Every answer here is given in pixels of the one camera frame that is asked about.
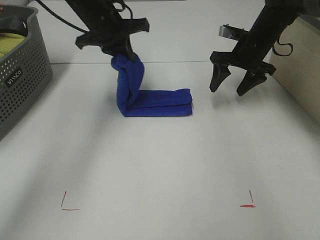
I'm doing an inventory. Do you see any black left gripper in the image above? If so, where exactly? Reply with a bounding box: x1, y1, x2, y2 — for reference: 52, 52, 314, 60
75, 14, 150, 62

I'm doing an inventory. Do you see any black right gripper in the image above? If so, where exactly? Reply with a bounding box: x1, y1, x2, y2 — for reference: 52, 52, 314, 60
209, 32, 276, 96

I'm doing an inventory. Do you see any blue towel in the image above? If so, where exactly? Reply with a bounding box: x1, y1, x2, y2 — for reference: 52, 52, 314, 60
111, 53, 193, 118

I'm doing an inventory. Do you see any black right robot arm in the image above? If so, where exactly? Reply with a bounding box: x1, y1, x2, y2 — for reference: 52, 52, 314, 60
209, 0, 320, 96

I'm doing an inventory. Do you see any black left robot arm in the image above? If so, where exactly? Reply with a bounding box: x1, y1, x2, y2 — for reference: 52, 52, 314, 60
67, 0, 150, 62

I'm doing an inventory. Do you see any beige plastic bin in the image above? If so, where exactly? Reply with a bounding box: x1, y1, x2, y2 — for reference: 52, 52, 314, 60
270, 17, 320, 121

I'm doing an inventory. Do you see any grey perforated plastic basket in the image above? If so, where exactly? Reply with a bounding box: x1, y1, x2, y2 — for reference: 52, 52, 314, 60
0, 4, 53, 138

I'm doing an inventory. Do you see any black cloth in basket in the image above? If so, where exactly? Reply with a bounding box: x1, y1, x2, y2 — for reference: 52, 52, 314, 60
0, 15, 28, 37

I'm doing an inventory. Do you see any yellow-green towel in basket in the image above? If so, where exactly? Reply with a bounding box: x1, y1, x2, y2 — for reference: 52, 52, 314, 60
0, 33, 26, 58

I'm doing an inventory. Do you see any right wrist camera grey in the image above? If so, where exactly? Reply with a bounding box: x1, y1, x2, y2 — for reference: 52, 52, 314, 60
218, 24, 249, 41

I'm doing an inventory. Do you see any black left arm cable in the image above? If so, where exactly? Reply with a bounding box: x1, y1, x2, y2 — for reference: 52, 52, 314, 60
36, 0, 133, 33

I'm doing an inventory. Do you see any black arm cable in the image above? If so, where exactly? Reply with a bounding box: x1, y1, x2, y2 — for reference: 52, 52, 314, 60
272, 36, 294, 57
36, 0, 133, 33

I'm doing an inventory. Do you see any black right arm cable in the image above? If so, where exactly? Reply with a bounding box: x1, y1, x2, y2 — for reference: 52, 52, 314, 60
272, 36, 294, 57

